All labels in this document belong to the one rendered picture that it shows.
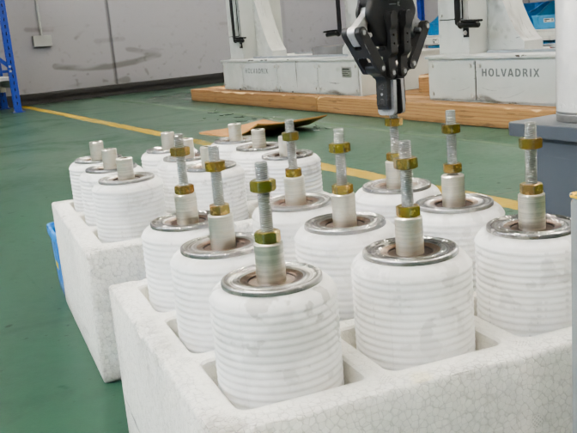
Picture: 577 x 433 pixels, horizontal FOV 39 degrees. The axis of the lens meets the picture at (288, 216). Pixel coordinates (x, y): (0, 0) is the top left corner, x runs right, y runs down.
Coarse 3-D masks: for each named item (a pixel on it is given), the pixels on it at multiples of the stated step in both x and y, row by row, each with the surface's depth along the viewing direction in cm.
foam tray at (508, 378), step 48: (144, 288) 87; (144, 336) 72; (480, 336) 67; (144, 384) 75; (192, 384) 61; (384, 384) 58; (432, 384) 58; (480, 384) 60; (528, 384) 62; (144, 432) 80; (192, 432) 58; (240, 432) 53; (288, 432) 55; (336, 432) 56; (384, 432) 58; (432, 432) 59; (480, 432) 61; (528, 432) 63
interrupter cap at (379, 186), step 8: (368, 184) 92; (376, 184) 92; (384, 184) 92; (416, 184) 90; (424, 184) 90; (368, 192) 89; (376, 192) 88; (384, 192) 87; (392, 192) 87; (400, 192) 87
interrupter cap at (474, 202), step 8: (416, 200) 81; (424, 200) 82; (432, 200) 81; (440, 200) 81; (472, 200) 80; (480, 200) 79; (488, 200) 79; (424, 208) 78; (432, 208) 77; (440, 208) 78; (448, 208) 77; (456, 208) 77; (464, 208) 76; (472, 208) 76; (480, 208) 76; (488, 208) 77
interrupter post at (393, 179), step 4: (388, 164) 89; (392, 164) 89; (388, 168) 89; (392, 168) 89; (388, 172) 89; (392, 172) 89; (396, 172) 89; (388, 176) 90; (392, 176) 89; (396, 176) 89; (400, 176) 89; (388, 180) 90; (392, 180) 89; (396, 180) 89; (388, 184) 90; (392, 184) 89; (396, 184) 89; (400, 184) 89; (388, 188) 90; (392, 188) 89; (396, 188) 89
